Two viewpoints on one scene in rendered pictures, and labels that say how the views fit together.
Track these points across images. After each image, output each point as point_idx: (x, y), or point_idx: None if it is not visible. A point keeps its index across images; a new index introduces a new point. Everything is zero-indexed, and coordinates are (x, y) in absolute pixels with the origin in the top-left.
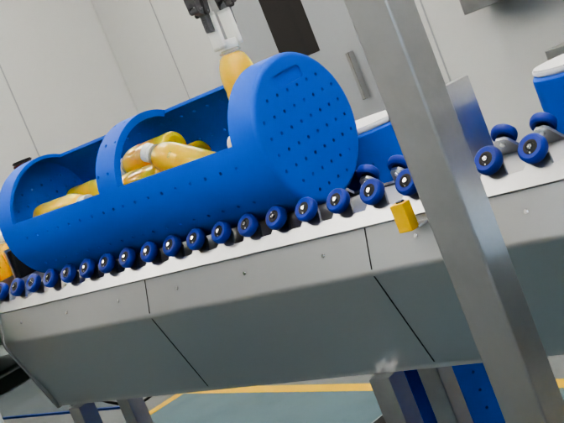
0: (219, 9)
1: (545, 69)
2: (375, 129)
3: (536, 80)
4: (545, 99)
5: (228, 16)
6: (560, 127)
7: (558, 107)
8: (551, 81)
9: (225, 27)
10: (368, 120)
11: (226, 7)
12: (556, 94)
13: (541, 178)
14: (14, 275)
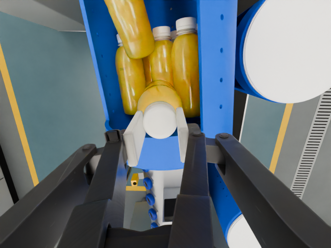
0: (188, 134)
1: (236, 223)
2: (265, 98)
3: (240, 212)
4: (231, 207)
5: (179, 148)
6: (224, 199)
7: (225, 209)
8: (228, 221)
9: (177, 124)
10: (309, 66)
11: (182, 159)
12: (226, 215)
13: (151, 220)
14: None
